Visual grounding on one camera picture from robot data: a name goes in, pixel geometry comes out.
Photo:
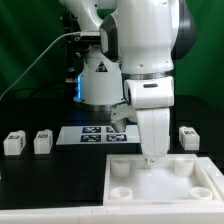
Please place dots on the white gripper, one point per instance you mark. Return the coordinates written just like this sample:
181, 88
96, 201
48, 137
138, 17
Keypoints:
153, 127

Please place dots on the white square tabletop part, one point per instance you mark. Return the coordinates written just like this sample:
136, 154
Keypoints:
173, 179

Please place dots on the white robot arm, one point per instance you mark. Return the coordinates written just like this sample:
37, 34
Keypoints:
139, 37

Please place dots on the white obstacle fixture right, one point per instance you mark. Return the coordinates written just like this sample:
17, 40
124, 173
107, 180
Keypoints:
214, 173

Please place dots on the white sheet with tags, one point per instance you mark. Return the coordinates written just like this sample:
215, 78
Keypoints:
73, 135

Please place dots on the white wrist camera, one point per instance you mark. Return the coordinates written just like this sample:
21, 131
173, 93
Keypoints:
119, 114

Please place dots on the white front rail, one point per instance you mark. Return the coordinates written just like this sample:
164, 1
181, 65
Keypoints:
158, 214

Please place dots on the black camera on mount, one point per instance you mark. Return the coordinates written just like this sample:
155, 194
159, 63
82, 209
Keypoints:
90, 37

